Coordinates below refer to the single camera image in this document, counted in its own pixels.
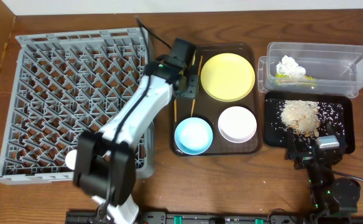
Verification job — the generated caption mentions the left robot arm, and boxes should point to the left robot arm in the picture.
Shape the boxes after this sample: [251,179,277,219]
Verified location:
[65,39,198,223]

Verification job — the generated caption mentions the clear plastic waste bin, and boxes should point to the clear plastic waste bin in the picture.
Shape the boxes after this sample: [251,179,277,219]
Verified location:
[257,42,363,98]

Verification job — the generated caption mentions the white napkin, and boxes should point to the white napkin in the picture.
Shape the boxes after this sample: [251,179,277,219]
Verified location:
[276,55,306,77]

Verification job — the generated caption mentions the dark brown serving tray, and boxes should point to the dark brown serving tray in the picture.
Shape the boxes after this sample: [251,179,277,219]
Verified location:
[170,43,263,157]

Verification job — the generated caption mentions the black food waste tray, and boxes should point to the black food waste tray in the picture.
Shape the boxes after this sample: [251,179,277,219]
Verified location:
[264,91,356,154]

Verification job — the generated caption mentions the white paper cup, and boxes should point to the white paper cup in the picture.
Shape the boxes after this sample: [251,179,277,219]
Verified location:
[65,149,77,170]

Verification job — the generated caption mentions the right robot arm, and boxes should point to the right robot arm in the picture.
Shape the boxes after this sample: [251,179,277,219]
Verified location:
[285,124,361,223]

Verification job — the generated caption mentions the light blue bowl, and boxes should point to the light blue bowl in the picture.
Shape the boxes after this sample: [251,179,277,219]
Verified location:
[174,117,213,156]

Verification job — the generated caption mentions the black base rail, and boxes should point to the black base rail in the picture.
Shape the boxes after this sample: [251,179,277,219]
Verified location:
[64,210,363,224]

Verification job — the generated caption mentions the white bowl with food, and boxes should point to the white bowl with food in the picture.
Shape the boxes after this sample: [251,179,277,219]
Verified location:
[218,106,257,144]

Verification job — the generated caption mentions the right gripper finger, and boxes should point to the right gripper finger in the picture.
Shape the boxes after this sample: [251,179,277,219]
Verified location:
[284,129,296,160]
[326,123,343,143]

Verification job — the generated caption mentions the grey plastic dish rack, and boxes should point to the grey plastic dish rack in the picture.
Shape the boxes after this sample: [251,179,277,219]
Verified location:
[0,28,152,185]

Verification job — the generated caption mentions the yellow round plate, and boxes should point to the yellow round plate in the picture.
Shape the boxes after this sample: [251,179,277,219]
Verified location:
[200,53,255,102]

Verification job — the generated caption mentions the wooden chopstick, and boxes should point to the wooden chopstick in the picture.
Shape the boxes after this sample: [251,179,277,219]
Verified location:
[190,55,203,117]
[173,99,177,123]

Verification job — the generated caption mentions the rice food scraps pile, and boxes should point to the rice food scraps pile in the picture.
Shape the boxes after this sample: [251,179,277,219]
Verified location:
[281,100,320,149]

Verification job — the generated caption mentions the green orange snack wrapper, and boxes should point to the green orange snack wrapper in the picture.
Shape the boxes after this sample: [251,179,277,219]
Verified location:
[275,73,315,85]

